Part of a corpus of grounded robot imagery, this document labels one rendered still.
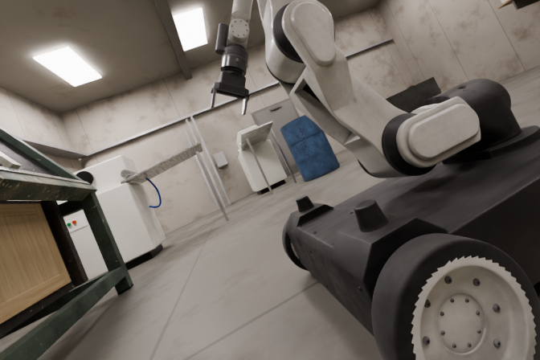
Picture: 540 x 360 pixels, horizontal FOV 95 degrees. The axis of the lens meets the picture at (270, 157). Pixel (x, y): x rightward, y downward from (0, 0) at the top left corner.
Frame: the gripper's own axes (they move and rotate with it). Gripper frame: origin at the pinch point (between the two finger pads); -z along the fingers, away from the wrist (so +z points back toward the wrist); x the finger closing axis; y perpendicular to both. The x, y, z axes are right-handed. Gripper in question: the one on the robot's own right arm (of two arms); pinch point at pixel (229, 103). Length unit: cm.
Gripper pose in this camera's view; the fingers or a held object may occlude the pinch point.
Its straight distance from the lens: 87.2
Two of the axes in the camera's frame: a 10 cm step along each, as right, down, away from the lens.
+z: 1.1, -9.9, 0.8
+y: 3.7, -0.3, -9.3
